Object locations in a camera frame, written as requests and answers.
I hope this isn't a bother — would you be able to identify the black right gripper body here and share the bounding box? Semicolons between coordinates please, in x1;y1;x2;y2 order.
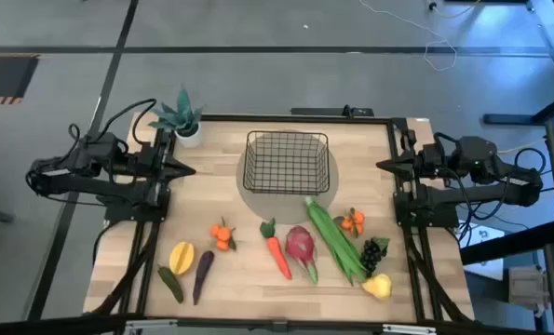
412;142;443;181

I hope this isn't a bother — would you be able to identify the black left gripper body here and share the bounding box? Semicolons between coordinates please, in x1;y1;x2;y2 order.
139;142;170;184

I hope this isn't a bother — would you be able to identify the orange tangerine cluster with leaves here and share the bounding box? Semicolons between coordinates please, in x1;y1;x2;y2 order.
332;207;367;239
209;216;237;253

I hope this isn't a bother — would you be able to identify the yellow star fruit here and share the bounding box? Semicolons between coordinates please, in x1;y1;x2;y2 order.
169;240;196;276

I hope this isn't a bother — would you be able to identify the black grape bunch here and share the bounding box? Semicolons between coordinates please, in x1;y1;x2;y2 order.
359;236;392;279

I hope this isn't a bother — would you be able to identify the green bean bunch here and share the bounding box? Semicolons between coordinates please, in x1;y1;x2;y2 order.
304;195;369;287

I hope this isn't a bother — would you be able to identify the purple eggplant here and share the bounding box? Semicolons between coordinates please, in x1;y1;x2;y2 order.
191;249;216;307

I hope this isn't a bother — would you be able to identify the dark green cucumber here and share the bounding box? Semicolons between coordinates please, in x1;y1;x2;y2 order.
156;264;185;305

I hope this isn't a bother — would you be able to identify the yellow pear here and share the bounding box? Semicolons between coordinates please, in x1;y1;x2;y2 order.
361;273;394;302

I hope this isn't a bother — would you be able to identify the pink dragon fruit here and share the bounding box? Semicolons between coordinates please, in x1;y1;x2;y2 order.
284;224;320;286

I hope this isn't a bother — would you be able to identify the orange carrot with green top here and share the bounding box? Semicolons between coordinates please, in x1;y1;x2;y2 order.
259;218;294;282

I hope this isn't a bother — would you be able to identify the green plant in white pot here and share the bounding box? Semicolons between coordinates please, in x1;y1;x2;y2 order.
147;87;206;150

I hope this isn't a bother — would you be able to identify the grey round mat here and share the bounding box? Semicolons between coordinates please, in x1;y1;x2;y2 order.
235;131;340;226

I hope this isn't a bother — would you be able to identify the black diagonal beam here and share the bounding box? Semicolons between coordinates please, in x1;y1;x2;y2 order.
459;220;554;267

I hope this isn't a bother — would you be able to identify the white paper sheet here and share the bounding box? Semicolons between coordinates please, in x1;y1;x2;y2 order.
457;221;507;281

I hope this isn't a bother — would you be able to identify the grey box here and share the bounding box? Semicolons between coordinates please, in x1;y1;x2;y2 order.
507;263;551;318

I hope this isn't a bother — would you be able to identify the black hazard-striped floor mat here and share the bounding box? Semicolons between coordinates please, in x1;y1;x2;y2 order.
0;52;41;106

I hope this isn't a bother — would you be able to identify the black wire basket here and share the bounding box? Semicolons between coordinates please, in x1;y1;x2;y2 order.
242;129;331;195

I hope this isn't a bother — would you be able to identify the yellow power cable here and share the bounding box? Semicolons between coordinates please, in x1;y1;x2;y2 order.
496;138;547;155

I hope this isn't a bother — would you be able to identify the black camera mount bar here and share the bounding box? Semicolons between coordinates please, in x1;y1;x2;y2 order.
290;105;375;118

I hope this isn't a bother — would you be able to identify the black metal table frame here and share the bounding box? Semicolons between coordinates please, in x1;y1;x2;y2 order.
84;113;477;327

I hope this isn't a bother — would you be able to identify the white floor cable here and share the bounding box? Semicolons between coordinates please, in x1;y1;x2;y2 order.
358;0;459;73

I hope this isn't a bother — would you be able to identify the yellow-tipped floor cable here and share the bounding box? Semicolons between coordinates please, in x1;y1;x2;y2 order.
426;0;483;20

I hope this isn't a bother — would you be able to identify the black desk leg frame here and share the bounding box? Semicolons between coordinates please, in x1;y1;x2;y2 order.
482;0;554;127

